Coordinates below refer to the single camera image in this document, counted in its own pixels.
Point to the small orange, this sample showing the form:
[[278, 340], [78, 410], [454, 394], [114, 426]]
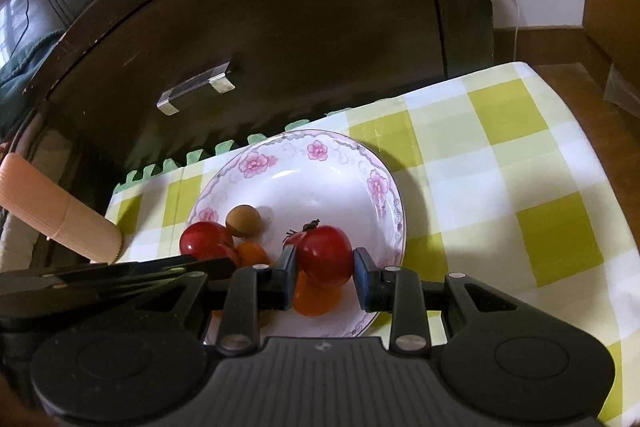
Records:
[[251, 253]]

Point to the large red tomato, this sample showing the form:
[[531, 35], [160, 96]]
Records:
[[200, 241]]

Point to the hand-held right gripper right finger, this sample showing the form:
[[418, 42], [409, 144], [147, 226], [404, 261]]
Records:
[[362, 279]]

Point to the green foam mat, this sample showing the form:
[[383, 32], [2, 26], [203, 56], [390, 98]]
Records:
[[137, 179]]

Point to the large orange mandarin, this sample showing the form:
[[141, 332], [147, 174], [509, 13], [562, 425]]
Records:
[[317, 301]]

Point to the pink ribbed cylinder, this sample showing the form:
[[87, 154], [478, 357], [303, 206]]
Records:
[[50, 207]]

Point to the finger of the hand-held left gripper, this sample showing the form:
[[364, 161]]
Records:
[[125, 289], [200, 265]]

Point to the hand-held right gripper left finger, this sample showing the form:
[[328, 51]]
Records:
[[289, 275]]

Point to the green checkered tablecloth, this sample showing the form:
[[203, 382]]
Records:
[[500, 157]]

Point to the dark wooden cabinet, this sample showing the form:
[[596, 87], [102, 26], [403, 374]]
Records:
[[300, 32]]

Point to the white floral plate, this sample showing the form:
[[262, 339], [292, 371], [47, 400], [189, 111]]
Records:
[[320, 187]]

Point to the brown longan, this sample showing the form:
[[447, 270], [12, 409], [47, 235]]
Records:
[[243, 220]]

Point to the beige mattress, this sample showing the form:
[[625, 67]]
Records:
[[15, 247]]

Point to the blue-green cloth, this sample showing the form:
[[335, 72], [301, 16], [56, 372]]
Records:
[[25, 77]]

